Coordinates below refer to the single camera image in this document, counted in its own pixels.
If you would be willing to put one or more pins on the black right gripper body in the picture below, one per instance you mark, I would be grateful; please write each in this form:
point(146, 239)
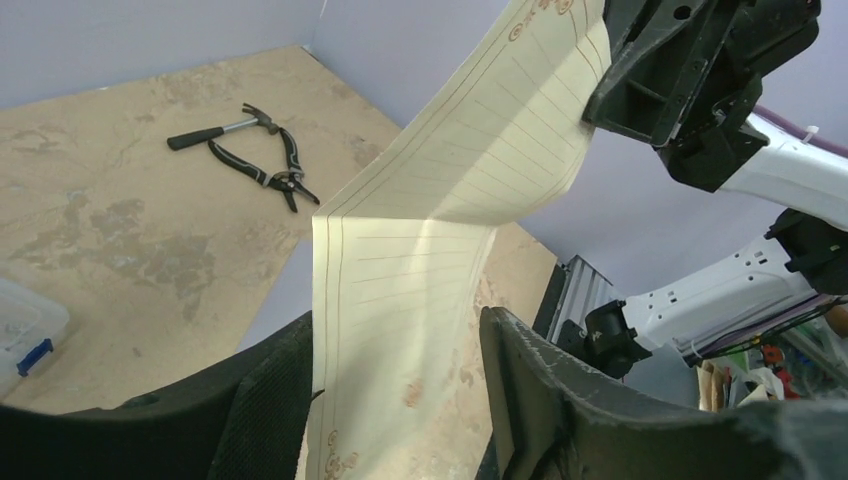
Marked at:
point(686, 74)

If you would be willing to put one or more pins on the black handled hammer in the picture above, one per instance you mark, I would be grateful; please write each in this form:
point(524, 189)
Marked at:
point(257, 118)

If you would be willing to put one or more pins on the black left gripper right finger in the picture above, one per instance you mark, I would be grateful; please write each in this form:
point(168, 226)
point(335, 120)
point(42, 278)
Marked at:
point(555, 417)

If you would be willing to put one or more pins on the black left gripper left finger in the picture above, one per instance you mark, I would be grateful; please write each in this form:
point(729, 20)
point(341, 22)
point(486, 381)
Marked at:
point(241, 418)

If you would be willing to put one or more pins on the clear plastic screw box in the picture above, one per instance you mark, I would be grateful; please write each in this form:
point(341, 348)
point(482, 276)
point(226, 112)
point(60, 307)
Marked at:
point(32, 326)

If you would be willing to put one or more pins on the cream lined letter paper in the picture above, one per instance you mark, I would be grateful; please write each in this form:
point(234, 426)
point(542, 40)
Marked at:
point(399, 251)

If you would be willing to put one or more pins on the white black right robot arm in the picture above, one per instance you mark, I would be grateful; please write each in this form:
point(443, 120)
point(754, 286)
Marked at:
point(792, 273)

